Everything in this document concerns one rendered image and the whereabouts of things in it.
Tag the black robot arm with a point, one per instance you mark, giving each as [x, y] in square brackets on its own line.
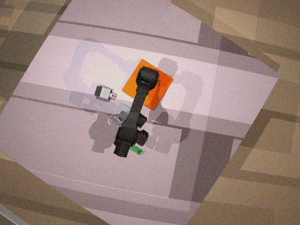
[127, 134]

